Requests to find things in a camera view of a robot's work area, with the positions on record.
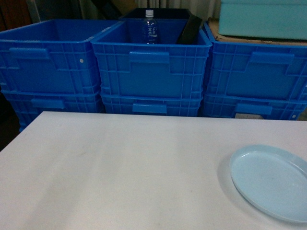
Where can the light blue oval tray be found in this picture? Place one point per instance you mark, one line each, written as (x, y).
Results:
(273, 180)

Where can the blue crate lower middle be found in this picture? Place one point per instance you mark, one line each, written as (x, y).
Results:
(132, 105)

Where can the blue crate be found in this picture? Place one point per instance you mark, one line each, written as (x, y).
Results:
(131, 68)
(28, 106)
(229, 106)
(255, 70)
(132, 105)
(54, 56)

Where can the blue crate upper middle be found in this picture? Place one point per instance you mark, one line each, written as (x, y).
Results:
(131, 68)

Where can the blue crate lower right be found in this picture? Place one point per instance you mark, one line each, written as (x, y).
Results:
(229, 106)

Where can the black flat panel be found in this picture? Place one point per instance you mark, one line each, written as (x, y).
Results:
(190, 31)

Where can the clear water bottle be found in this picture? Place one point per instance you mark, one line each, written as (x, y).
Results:
(150, 28)

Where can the blue crate upper right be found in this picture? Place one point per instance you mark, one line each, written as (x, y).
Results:
(255, 70)

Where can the white table with drawer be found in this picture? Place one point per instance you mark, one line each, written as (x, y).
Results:
(81, 171)

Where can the dark crate behind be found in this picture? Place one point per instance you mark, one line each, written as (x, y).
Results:
(159, 13)

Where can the blue crate upper left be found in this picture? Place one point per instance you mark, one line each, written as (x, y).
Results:
(54, 56)

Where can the blue crate lower left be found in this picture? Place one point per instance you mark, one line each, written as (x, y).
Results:
(28, 106)

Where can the teal foam block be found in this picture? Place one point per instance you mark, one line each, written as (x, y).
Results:
(277, 19)

